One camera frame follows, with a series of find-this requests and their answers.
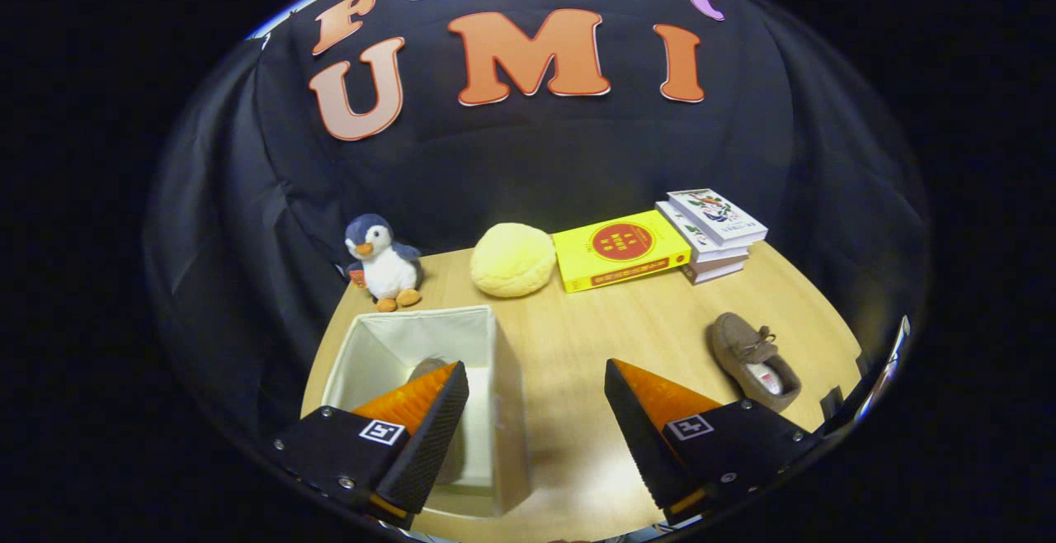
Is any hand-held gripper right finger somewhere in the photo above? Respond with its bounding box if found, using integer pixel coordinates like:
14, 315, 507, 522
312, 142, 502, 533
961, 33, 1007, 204
604, 358, 826, 527

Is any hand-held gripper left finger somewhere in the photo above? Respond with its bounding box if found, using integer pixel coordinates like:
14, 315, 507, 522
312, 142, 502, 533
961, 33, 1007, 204
271, 361, 471, 531

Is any brown shoe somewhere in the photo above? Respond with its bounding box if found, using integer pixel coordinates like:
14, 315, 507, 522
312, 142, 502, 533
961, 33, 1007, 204
407, 357, 467, 486
707, 312, 803, 413

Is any brown fabric storage box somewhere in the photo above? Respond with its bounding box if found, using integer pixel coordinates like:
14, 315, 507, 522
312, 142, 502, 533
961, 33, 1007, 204
320, 305, 533, 519

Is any penguin plush toy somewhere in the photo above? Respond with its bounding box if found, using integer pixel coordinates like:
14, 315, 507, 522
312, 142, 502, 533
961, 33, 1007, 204
342, 214, 425, 314

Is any yellow round plush cushion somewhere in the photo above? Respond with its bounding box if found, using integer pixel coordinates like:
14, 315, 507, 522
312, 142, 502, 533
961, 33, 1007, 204
470, 223, 558, 298

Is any yellow book red circle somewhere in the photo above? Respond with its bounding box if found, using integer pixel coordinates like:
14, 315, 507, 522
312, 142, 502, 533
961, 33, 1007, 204
551, 209, 692, 294

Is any white bird-print book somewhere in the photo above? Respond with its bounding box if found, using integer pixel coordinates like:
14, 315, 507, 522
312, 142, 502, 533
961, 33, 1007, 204
667, 188, 769, 248

